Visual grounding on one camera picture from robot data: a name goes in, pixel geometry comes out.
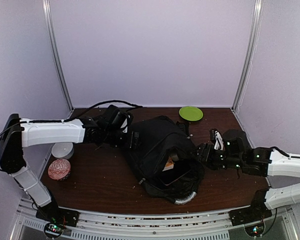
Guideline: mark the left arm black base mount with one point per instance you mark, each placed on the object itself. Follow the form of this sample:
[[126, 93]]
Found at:
[[58, 215]]

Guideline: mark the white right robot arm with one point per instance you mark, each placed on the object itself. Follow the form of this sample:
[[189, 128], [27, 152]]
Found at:
[[271, 162]]

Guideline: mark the black student backpack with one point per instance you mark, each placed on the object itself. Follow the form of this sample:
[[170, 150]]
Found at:
[[161, 139]]

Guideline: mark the aluminium front rail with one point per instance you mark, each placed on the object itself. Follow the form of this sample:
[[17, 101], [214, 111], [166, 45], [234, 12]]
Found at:
[[209, 225]]

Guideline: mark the right aluminium frame post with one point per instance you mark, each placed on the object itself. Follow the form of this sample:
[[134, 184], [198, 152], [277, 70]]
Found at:
[[251, 47]]

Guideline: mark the green plate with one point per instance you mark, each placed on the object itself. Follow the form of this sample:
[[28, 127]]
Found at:
[[191, 113]]

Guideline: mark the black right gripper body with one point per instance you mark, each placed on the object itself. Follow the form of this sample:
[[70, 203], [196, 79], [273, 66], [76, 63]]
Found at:
[[217, 161]]

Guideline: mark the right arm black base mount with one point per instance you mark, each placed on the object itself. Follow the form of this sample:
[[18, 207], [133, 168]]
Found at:
[[248, 215]]

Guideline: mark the orange treehouse paperback book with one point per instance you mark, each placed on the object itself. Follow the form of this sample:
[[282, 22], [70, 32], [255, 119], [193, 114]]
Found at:
[[169, 165]]

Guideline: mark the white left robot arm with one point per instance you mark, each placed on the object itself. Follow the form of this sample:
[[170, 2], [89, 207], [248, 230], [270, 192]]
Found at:
[[20, 133]]

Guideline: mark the black smartphone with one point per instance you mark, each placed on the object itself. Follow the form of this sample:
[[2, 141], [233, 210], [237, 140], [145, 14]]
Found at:
[[170, 176]]

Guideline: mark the left aluminium frame post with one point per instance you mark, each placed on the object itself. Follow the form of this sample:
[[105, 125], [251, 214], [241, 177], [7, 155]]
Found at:
[[46, 4]]

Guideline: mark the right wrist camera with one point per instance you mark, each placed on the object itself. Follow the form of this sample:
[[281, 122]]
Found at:
[[216, 139]]

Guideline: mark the red patterned bowl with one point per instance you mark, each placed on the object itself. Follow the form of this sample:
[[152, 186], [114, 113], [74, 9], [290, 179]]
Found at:
[[59, 169]]

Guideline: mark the aluminium frame post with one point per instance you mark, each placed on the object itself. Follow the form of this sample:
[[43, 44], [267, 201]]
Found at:
[[46, 4], [251, 47]]

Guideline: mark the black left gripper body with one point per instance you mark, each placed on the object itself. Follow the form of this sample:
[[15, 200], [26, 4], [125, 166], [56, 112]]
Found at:
[[113, 140]]

